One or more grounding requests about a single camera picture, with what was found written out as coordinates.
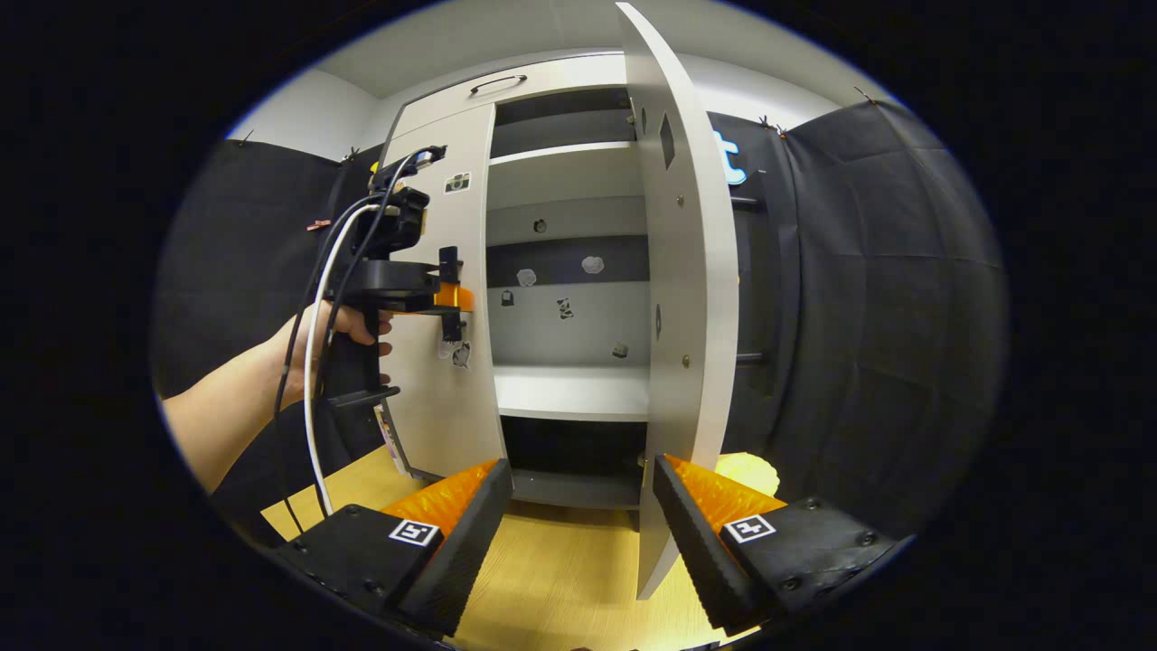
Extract white cabinet shelf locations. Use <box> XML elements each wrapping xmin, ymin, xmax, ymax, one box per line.
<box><xmin>493</xmin><ymin>365</ymin><xmax>653</xmax><ymax>423</ymax></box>
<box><xmin>487</xmin><ymin>140</ymin><xmax>645</xmax><ymax>167</ymax></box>

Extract grey cabinet door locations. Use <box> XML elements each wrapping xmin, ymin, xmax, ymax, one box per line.
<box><xmin>616</xmin><ymin>2</ymin><xmax>803</xmax><ymax>600</ymax></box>
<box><xmin>383</xmin><ymin>102</ymin><xmax>510</xmax><ymax>481</ymax></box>

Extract left gripper white cable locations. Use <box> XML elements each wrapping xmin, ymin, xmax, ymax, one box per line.
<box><xmin>303</xmin><ymin>203</ymin><xmax>400</xmax><ymax>519</ymax></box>

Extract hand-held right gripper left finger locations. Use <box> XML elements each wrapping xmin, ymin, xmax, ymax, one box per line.
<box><xmin>276</xmin><ymin>458</ymin><xmax>514</xmax><ymax>637</ymax></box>

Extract grey double-door shoe cabinet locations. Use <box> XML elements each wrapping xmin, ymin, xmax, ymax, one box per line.
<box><xmin>375</xmin><ymin>50</ymin><xmax>654</xmax><ymax>513</ymax></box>

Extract yellow knobby ball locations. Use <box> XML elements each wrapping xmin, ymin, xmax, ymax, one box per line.
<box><xmin>714</xmin><ymin>452</ymin><xmax>781</xmax><ymax>499</ymax></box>

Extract upright book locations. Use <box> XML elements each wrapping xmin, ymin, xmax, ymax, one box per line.
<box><xmin>374</xmin><ymin>402</ymin><xmax>409</xmax><ymax>478</ymax></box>

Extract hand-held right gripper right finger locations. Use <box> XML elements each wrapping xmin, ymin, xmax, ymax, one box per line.
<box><xmin>653</xmin><ymin>454</ymin><xmax>900</xmax><ymax>637</ymax></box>

